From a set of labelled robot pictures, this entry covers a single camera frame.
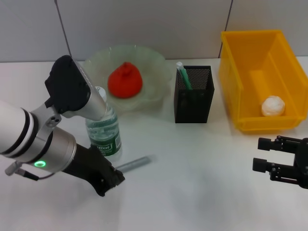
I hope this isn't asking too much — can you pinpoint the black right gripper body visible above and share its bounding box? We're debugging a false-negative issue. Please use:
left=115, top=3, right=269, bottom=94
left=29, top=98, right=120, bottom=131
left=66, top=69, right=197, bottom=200
left=293, top=137, right=308, bottom=190

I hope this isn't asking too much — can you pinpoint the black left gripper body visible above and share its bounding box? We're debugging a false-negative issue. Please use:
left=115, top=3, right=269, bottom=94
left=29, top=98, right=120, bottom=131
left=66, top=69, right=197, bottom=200
left=62, top=143, right=114, bottom=198

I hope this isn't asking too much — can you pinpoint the grey marker pen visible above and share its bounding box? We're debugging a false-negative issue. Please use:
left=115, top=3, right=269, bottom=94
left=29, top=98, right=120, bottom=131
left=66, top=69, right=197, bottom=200
left=116, top=154, right=155, bottom=173

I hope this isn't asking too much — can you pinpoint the white paper ball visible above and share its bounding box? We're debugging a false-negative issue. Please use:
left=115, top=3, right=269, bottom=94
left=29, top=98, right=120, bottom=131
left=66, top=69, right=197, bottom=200
left=261, top=95, right=286, bottom=116

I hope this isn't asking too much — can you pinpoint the clear water bottle green label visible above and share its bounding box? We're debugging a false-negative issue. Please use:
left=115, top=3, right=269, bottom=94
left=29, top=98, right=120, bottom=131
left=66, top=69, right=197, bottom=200
left=85, top=86, right=123, bottom=162

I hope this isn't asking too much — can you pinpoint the red tomato-shaped object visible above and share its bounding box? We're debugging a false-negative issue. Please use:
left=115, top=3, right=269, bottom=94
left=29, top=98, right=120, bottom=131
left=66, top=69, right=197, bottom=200
left=107, top=61, right=143, bottom=99

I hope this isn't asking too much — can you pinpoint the mint green utility knife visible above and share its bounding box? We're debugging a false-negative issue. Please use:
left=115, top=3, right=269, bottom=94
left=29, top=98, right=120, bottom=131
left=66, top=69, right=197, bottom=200
left=176, top=61, right=193, bottom=91

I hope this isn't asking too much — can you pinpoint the black mesh pen holder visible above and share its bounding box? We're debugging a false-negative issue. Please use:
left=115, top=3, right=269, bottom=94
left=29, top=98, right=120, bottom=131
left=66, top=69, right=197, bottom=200
left=173, top=65, right=215, bottom=124

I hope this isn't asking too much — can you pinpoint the green glass fruit bowl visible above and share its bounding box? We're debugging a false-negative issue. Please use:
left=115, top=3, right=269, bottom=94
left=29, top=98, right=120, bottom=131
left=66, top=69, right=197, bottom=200
left=83, top=43, right=173, bottom=113

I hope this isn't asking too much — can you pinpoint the yellow plastic bin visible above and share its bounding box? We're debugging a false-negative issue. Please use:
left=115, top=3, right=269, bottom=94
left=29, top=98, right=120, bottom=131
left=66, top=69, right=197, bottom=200
left=218, top=29, right=308, bottom=134

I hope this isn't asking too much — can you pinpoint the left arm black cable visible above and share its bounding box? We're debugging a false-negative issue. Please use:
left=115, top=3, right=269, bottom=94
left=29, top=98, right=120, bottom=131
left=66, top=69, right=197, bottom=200
left=4, top=160, right=64, bottom=181

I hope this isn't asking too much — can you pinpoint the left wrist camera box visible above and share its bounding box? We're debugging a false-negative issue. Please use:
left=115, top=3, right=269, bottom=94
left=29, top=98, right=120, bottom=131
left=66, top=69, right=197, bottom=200
left=44, top=54, right=108, bottom=120

